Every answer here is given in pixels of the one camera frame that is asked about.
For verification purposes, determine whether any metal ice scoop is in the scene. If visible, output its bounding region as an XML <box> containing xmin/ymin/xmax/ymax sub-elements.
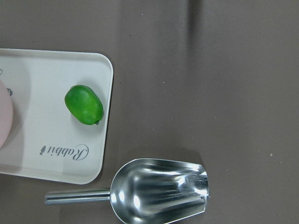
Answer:
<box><xmin>45</xmin><ymin>158</ymin><xmax>209</xmax><ymax>224</ymax></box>

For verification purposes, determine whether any pink bowl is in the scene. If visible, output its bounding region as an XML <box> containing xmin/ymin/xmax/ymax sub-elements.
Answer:
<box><xmin>0</xmin><ymin>81</ymin><xmax>13</xmax><ymax>147</ymax></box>

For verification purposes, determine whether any green lime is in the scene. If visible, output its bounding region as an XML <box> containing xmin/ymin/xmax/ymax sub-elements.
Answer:
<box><xmin>64</xmin><ymin>85</ymin><xmax>104</xmax><ymax>125</ymax></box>

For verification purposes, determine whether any cream rabbit tray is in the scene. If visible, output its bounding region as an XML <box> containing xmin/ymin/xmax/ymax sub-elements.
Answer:
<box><xmin>0</xmin><ymin>49</ymin><xmax>114</xmax><ymax>184</ymax></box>

